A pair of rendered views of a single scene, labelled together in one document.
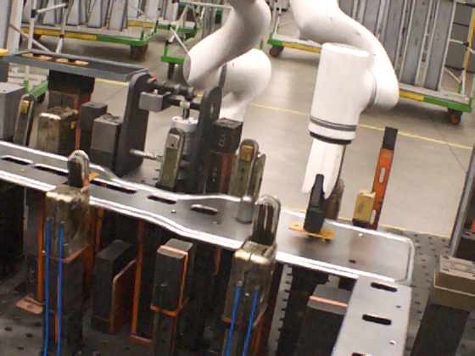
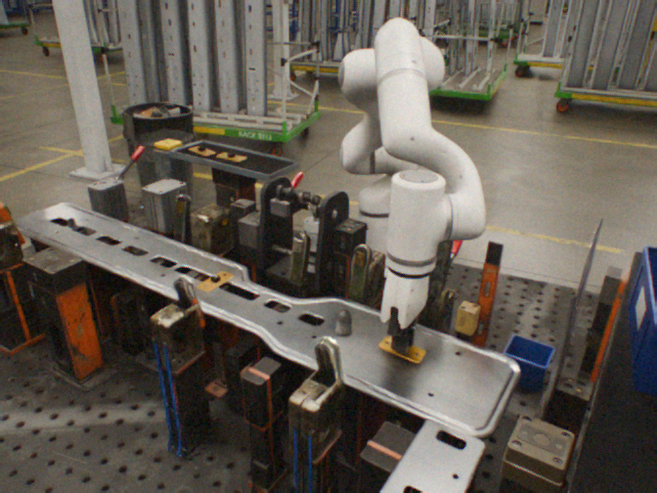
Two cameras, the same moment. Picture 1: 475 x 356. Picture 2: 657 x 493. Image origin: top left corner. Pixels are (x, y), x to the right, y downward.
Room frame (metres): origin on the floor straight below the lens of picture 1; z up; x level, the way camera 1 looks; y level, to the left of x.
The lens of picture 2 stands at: (0.38, -0.27, 1.64)
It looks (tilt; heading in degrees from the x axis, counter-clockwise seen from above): 27 degrees down; 19
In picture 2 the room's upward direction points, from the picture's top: 1 degrees clockwise
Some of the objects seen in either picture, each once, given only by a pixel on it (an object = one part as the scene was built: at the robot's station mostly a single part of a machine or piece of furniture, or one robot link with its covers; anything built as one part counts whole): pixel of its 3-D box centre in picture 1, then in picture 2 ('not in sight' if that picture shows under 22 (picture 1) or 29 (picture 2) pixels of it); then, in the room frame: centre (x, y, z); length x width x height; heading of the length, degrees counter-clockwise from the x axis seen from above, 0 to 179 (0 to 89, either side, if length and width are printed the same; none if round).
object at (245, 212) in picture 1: (245, 211); (343, 324); (1.21, -0.02, 1.02); 0.03 x 0.03 x 0.07
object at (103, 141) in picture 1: (106, 197); (261, 282); (1.48, 0.30, 0.89); 0.13 x 0.11 x 0.38; 167
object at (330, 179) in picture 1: (326, 161); (408, 289); (1.18, -0.14, 1.14); 0.10 x 0.07 x 0.11; 167
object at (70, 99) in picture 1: (64, 151); (238, 233); (1.66, 0.46, 0.92); 0.10 x 0.08 x 0.45; 77
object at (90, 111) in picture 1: (86, 185); (247, 269); (1.51, 0.36, 0.90); 0.05 x 0.05 x 0.40; 77
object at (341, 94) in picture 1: (343, 82); (417, 213); (1.18, -0.15, 1.29); 0.09 x 0.08 x 0.13; 112
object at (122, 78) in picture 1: (73, 63); (233, 158); (1.66, 0.46, 1.16); 0.37 x 0.14 x 0.02; 77
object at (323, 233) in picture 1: (312, 228); (402, 346); (1.18, -0.14, 1.02); 0.08 x 0.04 x 0.01; 77
